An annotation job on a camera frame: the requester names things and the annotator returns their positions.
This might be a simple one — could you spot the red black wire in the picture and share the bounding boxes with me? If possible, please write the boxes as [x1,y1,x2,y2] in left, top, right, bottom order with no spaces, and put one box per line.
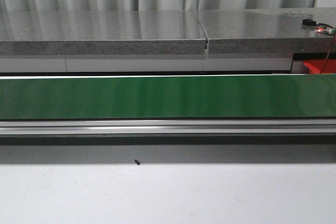
[320,34,336,74]

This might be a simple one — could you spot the red tray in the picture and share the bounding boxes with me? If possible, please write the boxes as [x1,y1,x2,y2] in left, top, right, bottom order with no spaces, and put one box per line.
[303,59,336,74]

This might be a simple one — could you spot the grey stone bench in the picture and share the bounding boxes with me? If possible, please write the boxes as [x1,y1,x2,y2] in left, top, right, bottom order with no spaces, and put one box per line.
[0,7,336,73]

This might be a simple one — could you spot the green conveyor belt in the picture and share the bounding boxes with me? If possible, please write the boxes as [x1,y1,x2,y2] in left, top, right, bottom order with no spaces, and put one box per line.
[1,74,335,120]

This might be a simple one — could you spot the small green circuit board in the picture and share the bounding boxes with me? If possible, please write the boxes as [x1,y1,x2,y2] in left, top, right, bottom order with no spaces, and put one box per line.
[302,19,335,36]

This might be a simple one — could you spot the aluminium conveyor frame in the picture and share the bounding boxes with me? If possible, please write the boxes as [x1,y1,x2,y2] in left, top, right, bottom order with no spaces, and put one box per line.
[1,76,335,136]

